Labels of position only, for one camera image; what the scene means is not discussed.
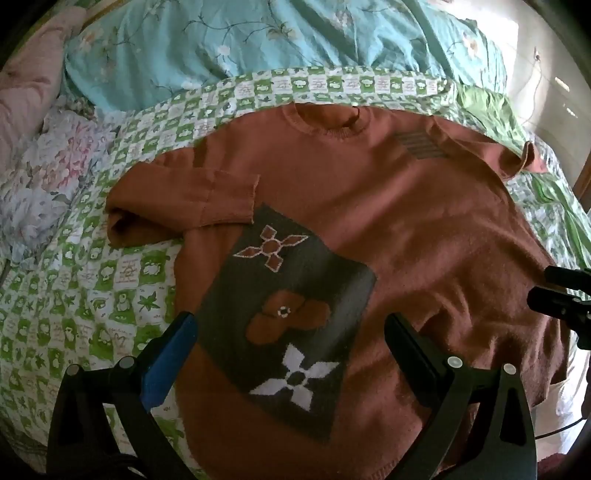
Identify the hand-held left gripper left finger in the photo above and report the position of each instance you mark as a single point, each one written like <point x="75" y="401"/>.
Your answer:
<point x="170" y="364"/>

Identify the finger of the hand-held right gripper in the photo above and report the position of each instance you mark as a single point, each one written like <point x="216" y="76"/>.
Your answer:
<point x="570" y="277"/>
<point x="558" y="304"/>

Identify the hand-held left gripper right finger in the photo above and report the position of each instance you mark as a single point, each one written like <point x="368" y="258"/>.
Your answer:
<point x="411" y="342"/>

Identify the brown knit sweater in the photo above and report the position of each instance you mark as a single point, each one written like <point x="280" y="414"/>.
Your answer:
<point x="415" y="230"/>

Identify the green checkered bed sheet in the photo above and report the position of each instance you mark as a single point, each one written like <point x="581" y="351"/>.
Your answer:
<point x="69" y="300"/>

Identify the plain green cloth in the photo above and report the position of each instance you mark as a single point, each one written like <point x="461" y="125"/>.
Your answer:
<point x="489" y="115"/>

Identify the white pink floral cloth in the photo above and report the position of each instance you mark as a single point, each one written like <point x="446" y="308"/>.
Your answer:
<point x="46" y="184"/>

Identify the teal floral duvet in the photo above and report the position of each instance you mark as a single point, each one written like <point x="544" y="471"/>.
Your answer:
<point x="184" y="46"/>

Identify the pink quilt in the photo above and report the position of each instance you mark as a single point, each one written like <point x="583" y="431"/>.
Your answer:
<point x="32" y="69"/>

